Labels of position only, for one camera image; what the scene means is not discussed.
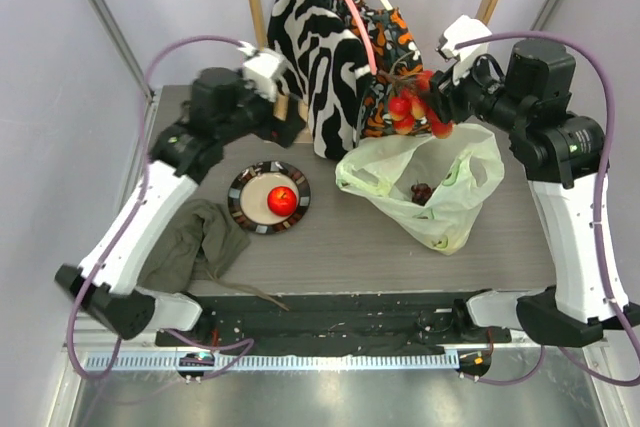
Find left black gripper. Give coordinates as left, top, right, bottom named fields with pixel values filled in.
left=217, top=69, right=306, bottom=148

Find red fake apple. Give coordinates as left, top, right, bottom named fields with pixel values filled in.
left=267, top=186, right=298, bottom=217

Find avocado print plastic bag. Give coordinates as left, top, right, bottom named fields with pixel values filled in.
left=335, top=124, right=504, bottom=255

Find dark red fake grapes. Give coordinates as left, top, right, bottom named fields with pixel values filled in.
left=411, top=183, right=433, bottom=206

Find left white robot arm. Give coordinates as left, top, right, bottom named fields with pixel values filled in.
left=55, top=67, right=305, bottom=346

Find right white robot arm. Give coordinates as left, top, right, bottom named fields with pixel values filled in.
left=423, top=33, right=639, bottom=347

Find wooden clothes rack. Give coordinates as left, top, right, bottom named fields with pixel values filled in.
left=237, top=0, right=523, bottom=145

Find orange grey patterned garment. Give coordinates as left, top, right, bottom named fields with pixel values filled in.
left=326, top=0, right=430, bottom=137

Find black white zebra garment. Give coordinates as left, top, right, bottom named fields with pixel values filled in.
left=267, top=0, right=372, bottom=161

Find striped rim ceramic plate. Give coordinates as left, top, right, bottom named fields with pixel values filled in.
left=227, top=161, right=311, bottom=235

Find olive green cloth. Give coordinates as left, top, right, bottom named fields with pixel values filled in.
left=135, top=198, right=291, bottom=313

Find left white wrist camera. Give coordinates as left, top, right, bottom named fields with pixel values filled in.
left=238, top=41, right=286, bottom=103

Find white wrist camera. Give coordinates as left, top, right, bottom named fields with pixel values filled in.
left=238, top=41, right=286, bottom=103
left=436, top=15, right=492, bottom=85

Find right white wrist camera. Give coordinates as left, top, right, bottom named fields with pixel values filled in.
left=436, top=15, right=492, bottom=85

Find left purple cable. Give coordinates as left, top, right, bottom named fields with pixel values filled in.
left=65, top=35, right=256, bottom=381

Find purple cable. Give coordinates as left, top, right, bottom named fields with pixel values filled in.
left=65, top=35, right=256, bottom=381
left=454, top=30, right=640, bottom=388

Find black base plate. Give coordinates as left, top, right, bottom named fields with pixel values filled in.
left=184, top=292, right=512, bottom=357

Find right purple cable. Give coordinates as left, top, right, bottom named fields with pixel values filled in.
left=454, top=30, right=640, bottom=388

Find white slotted cable duct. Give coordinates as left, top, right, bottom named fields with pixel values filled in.
left=112, top=351, right=459, bottom=372

